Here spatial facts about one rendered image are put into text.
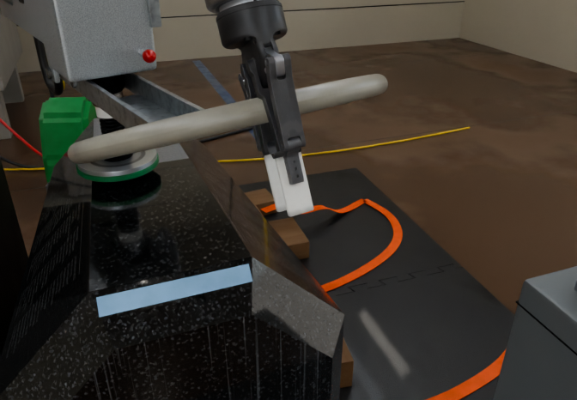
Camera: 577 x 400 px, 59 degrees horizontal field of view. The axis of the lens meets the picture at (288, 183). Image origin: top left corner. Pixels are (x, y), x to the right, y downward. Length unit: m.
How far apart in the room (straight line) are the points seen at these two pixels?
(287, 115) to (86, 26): 0.82
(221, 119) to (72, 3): 0.76
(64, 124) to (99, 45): 1.72
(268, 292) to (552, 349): 0.57
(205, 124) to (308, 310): 0.72
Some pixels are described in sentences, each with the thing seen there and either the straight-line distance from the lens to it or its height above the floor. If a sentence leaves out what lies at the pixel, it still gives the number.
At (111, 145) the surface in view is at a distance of 0.63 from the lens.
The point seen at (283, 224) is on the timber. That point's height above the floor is 0.11.
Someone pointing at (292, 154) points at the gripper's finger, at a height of 1.21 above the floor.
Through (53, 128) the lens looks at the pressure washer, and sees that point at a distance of 3.01.
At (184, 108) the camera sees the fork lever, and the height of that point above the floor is 1.09.
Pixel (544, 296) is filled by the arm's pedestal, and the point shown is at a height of 0.80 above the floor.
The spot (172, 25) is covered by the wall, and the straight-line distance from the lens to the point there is 6.30.
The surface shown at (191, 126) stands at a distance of 0.57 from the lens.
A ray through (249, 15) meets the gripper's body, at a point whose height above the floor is 1.35.
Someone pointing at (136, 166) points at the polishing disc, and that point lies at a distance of 1.40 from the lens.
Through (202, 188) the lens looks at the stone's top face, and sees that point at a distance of 1.38.
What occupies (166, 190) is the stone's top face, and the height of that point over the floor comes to 0.80.
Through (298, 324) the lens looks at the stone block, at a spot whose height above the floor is 0.64.
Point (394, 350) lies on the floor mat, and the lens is 2.04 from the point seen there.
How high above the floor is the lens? 1.43
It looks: 27 degrees down
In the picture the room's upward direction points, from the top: straight up
